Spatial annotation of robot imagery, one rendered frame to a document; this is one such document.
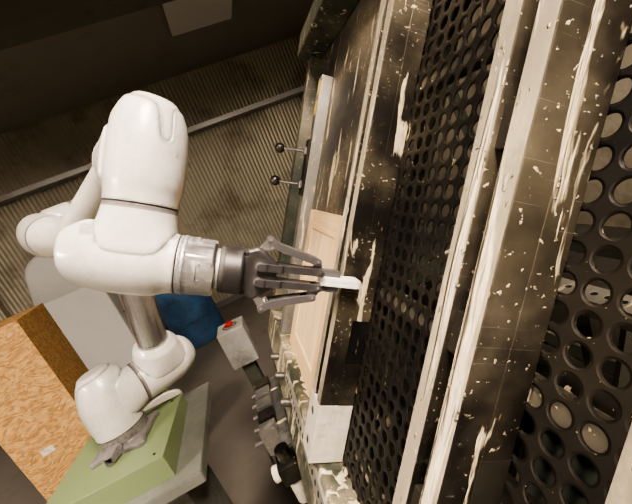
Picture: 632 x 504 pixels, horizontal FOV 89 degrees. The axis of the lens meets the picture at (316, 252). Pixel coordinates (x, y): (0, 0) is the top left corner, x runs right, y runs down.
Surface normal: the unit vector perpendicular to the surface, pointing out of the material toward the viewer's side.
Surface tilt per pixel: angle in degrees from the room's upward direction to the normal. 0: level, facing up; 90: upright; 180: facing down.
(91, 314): 90
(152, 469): 90
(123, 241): 79
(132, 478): 90
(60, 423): 90
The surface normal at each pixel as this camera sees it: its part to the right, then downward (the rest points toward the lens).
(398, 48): 0.24, 0.18
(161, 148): 0.73, 0.01
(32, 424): 0.43, 0.07
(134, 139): 0.19, -0.05
